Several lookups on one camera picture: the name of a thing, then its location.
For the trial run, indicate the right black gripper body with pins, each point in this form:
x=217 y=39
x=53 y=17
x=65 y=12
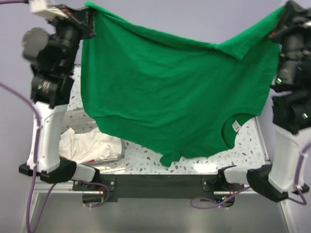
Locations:
x=292 y=33

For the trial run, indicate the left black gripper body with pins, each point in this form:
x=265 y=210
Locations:
x=73 y=30

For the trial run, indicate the green t-shirt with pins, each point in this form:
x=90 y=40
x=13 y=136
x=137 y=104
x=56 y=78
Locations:
x=176 y=96

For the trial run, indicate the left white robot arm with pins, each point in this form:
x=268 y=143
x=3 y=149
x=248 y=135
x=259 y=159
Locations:
x=52 y=61

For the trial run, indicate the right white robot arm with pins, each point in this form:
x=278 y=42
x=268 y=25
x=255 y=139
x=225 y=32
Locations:
x=291 y=114

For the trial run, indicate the clear plastic bin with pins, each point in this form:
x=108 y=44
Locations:
x=82 y=123

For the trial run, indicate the white t-shirt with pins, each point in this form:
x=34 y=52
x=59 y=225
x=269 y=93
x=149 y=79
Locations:
x=93 y=145

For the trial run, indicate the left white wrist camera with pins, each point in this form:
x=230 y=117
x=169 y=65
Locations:
x=46 y=9

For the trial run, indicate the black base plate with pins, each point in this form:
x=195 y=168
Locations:
x=165 y=186

